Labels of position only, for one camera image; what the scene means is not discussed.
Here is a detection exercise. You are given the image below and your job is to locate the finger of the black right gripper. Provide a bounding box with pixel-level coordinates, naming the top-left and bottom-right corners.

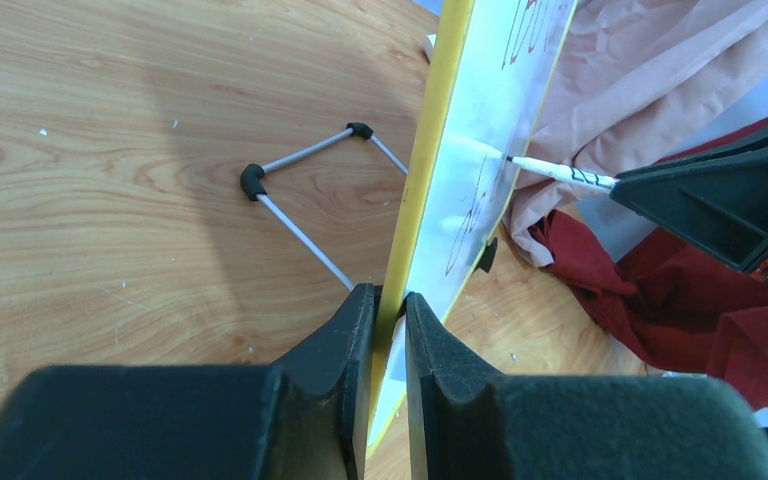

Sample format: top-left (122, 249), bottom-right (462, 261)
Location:
top-left (609, 125), bottom-right (768, 275)

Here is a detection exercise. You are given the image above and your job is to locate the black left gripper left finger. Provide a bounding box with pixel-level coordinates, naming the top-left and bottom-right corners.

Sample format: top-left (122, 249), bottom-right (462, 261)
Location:
top-left (0, 283), bottom-right (376, 479)

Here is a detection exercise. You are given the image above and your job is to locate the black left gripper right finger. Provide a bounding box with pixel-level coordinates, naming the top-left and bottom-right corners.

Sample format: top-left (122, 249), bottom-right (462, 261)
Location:
top-left (405, 293), bottom-right (768, 479)

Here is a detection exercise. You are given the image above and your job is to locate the white marker pen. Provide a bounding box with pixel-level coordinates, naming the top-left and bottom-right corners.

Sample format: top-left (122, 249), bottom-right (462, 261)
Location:
top-left (506, 156), bottom-right (618, 194)

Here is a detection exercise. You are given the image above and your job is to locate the yellow framed whiteboard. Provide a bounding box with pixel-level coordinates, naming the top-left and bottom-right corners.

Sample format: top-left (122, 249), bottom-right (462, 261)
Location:
top-left (367, 1), bottom-right (577, 451)

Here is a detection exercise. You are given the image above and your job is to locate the white whiteboard eraser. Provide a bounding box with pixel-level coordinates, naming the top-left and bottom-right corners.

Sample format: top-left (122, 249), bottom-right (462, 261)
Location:
top-left (422, 34), bottom-right (437, 62)

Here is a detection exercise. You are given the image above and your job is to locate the red hanging garment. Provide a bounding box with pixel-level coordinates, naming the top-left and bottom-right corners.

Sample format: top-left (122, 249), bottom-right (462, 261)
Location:
top-left (530, 118), bottom-right (768, 409)

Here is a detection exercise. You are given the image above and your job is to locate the pink hanging garment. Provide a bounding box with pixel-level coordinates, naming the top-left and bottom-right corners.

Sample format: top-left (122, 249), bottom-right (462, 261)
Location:
top-left (503, 0), bottom-right (768, 269)

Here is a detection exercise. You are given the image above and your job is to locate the wire whiteboard stand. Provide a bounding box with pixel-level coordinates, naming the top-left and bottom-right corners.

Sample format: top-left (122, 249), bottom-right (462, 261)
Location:
top-left (239, 121), bottom-right (410, 293)

